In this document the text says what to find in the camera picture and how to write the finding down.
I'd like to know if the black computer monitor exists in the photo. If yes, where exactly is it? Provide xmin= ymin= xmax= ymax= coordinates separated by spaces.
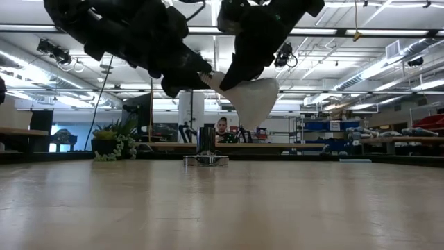
xmin=121 ymin=92 xmax=153 ymax=140

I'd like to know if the silver ventilation duct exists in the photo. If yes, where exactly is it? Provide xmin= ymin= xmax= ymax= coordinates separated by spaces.
xmin=334 ymin=36 xmax=441 ymax=92

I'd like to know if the black aluminium frame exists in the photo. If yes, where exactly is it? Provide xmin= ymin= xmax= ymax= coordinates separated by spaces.
xmin=0 ymin=151 xmax=444 ymax=168

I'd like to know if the yellow tag on cord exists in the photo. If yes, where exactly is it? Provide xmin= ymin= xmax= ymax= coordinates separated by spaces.
xmin=352 ymin=0 xmax=364 ymax=42

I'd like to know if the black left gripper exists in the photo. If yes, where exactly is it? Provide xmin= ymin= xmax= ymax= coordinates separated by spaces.
xmin=85 ymin=0 xmax=212 ymax=99

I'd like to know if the potted green plant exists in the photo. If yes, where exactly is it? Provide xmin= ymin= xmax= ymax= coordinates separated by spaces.
xmin=90 ymin=117 xmax=139 ymax=163

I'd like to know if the wooden bench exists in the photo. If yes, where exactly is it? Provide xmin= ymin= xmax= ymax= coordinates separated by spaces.
xmin=0 ymin=126 xmax=49 ymax=153

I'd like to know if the shelf with blue bins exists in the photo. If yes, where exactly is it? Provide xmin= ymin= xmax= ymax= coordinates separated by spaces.
xmin=289 ymin=116 xmax=361 ymax=156

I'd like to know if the black cabinet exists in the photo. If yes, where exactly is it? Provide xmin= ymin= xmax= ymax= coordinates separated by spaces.
xmin=29 ymin=109 xmax=55 ymax=153

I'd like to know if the grey wrapped bundle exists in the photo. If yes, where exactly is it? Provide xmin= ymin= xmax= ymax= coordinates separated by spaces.
xmin=345 ymin=126 xmax=381 ymax=140
xmin=401 ymin=126 xmax=440 ymax=138

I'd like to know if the person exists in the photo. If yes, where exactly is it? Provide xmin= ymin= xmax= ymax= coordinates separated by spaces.
xmin=214 ymin=116 xmax=239 ymax=144

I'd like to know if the long wooden workbench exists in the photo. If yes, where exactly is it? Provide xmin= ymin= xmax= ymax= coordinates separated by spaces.
xmin=359 ymin=135 xmax=444 ymax=156

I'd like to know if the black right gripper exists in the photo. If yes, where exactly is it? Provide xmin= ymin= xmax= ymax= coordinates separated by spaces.
xmin=216 ymin=0 xmax=296 ymax=92

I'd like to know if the chrome lamp socket base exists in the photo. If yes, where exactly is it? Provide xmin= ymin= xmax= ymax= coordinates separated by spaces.
xmin=182 ymin=126 xmax=230 ymax=167

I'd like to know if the white square pillar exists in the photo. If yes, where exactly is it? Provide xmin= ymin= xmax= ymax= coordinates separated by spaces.
xmin=177 ymin=90 xmax=205 ymax=143

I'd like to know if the white air vent grille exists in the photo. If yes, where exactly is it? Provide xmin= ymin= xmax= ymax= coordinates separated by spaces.
xmin=385 ymin=40 xmax=402 ymax=60

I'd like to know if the black camera on mount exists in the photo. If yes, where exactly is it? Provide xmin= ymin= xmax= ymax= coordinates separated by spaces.
xmin=36 ymin=37 xmax=73 ymax=67
xmin=273 ymin=42 xmax=298 ymax=69

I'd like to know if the black hanging cable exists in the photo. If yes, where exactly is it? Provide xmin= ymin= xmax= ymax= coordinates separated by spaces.
xmin=84 ymin=55 xmax=114 ymax=152

